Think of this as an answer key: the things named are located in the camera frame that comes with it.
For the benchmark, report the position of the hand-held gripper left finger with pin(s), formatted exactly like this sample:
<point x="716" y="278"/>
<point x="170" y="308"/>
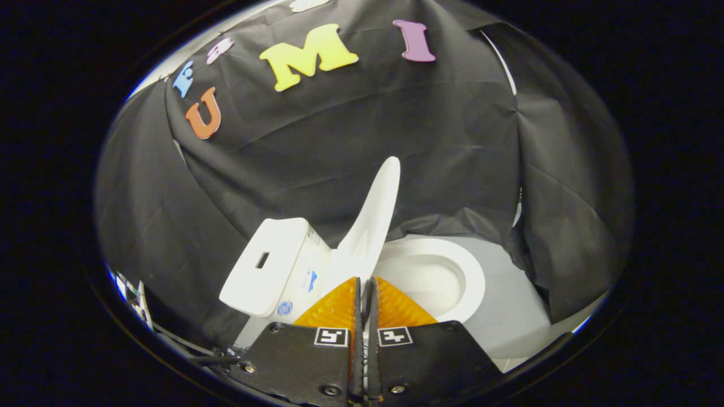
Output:
<point x="305" y="362"/>

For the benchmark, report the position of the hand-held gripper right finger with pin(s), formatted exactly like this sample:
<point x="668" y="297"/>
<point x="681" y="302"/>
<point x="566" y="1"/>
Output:
<point x="424" y="362"/>

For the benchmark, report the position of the white toilet lid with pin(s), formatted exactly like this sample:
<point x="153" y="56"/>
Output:
<point x="373" y="220"/>

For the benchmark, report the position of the white ceramic toilet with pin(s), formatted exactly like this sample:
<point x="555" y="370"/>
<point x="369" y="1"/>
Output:
<point x="283" y="243"/>

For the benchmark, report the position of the black backdrop cloth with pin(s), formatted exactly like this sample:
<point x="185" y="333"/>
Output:
<point x="339" y="141"/>

